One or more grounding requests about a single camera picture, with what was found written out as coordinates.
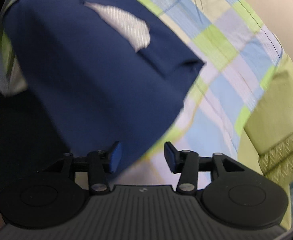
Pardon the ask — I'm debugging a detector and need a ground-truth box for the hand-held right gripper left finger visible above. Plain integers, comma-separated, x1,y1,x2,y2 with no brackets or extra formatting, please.
37,141,123,196

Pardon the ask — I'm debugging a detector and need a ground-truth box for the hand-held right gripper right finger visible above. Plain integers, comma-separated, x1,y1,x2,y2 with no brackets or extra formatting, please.
163,142,246,196

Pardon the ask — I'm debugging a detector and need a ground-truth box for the navy blue shirt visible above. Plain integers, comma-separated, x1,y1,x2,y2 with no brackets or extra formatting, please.
2,0,206,180

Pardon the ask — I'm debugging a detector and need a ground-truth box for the checked pastel blanket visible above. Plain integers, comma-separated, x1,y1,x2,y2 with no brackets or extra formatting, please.
0,0,290,188

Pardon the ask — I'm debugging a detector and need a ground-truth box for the green patterned cushion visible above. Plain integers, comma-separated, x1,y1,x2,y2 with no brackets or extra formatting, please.
258,129,293,179

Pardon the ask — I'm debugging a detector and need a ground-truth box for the light green sofa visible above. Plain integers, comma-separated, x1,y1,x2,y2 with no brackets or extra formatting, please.
237,54,293,232

